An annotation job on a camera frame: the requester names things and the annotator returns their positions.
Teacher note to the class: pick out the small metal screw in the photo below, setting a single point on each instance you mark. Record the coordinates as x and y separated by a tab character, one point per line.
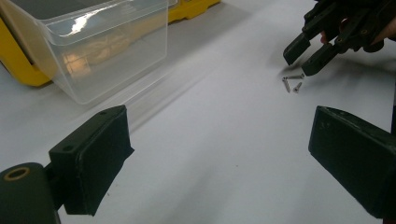
285	84
294	76
297	87

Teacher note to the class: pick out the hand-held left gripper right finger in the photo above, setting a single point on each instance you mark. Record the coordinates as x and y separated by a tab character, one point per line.
358	155

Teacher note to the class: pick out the clear plastic drawer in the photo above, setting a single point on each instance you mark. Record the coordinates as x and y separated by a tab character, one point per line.
130	62

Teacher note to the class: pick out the yellow black organizer case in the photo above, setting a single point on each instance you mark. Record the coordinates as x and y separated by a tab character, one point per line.
18	65

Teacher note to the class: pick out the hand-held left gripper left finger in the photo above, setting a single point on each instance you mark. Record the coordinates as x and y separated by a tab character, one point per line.
93	161

